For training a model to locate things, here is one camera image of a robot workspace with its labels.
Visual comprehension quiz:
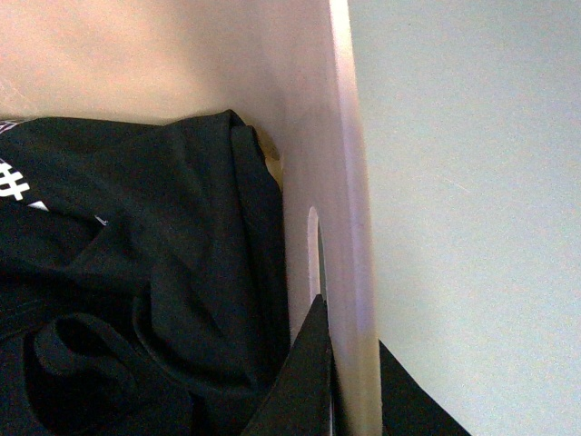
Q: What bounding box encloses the beige plastic laundry hamper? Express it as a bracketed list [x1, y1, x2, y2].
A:
[1, 1, 382, 435]

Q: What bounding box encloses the black printed clothing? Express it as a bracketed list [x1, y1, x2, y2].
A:
[1, 110, 290, 435]

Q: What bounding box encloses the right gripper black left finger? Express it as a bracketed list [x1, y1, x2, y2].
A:
[242, 294, 334, 435]

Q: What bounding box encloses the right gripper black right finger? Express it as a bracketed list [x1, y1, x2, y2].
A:
[379, 341, 469, 436]

